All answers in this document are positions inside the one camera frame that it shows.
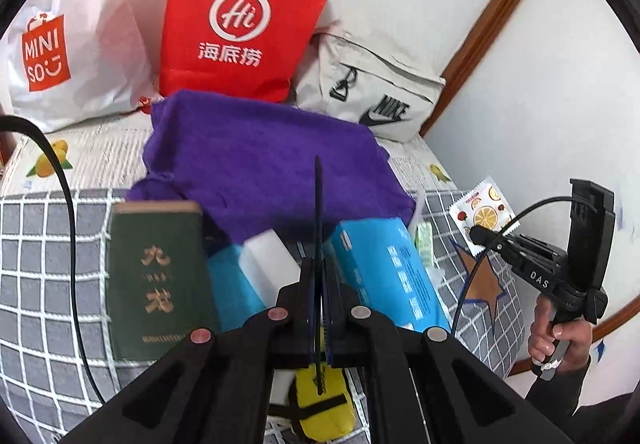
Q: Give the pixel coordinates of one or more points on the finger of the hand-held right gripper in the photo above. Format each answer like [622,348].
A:
[500,241]

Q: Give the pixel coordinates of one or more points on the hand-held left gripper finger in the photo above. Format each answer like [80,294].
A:
[314,304]
[326,319]

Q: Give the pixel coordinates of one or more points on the blue tissue pack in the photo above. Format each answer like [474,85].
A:
[385,269]

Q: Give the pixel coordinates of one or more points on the yellow cloth pouch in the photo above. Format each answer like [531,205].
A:
[325,416]

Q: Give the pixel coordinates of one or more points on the thin black strip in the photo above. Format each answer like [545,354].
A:
[318,204]

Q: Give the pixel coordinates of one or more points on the person's right forearm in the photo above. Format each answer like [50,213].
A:
[590,404]

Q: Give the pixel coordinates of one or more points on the person's right hand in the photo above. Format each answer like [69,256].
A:
[575,346]

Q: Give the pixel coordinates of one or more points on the fruit printed sachet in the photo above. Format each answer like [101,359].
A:
[482,211]

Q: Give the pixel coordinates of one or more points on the brown felt star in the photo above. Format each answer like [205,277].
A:
[480,284]

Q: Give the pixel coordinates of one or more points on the white foam block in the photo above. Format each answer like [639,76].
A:
[265,264]

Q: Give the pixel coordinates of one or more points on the pale green small packet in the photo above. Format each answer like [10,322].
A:
[423,241]

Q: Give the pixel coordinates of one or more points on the purple towel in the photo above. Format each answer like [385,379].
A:
[260,159]

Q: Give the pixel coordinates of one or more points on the grey sling bag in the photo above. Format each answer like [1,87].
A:
[360,79]

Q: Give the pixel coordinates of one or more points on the grey checked blanket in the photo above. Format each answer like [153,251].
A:
[45,284]

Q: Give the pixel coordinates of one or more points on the red paper bag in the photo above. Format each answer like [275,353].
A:
[240,14]

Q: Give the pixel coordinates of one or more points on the white bag with red logo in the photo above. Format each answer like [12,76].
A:
[100,49]

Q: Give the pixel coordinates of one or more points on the wooden wall trim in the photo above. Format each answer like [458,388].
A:
[495,9]

